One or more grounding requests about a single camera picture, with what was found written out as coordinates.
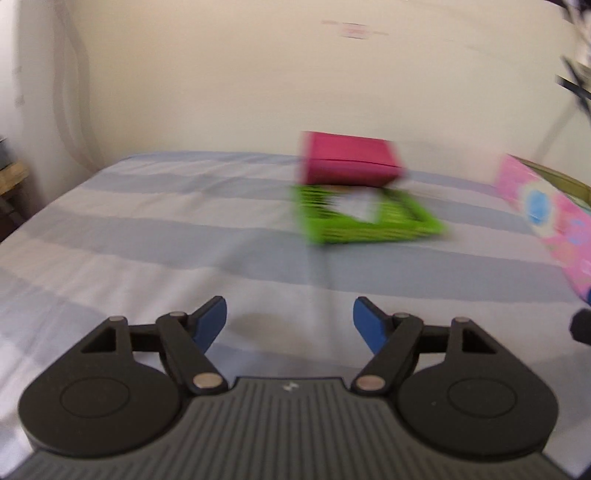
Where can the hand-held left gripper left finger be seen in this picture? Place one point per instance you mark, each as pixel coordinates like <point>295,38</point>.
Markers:
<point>210,323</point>

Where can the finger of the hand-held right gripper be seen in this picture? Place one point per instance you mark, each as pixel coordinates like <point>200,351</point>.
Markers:
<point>582,326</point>

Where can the bright green box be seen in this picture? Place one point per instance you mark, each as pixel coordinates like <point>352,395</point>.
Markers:
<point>341,230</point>

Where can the magenta box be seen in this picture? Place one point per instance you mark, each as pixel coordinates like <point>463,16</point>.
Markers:
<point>346,157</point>

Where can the black tape cross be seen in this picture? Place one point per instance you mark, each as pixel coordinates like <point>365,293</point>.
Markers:
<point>572,84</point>

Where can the wooden stool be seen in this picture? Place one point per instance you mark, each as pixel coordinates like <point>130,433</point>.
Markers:
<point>11,177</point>

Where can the small pink wall sticker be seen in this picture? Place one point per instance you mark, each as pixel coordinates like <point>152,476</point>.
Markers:
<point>355,30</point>

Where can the pink biscuit tin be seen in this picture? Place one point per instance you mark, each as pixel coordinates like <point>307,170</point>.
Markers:
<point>554,221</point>

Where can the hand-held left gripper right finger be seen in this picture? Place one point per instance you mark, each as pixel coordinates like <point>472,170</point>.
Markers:
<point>369,323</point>

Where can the striped blue bed sheet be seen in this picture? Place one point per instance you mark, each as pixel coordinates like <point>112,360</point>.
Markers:
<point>161,240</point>

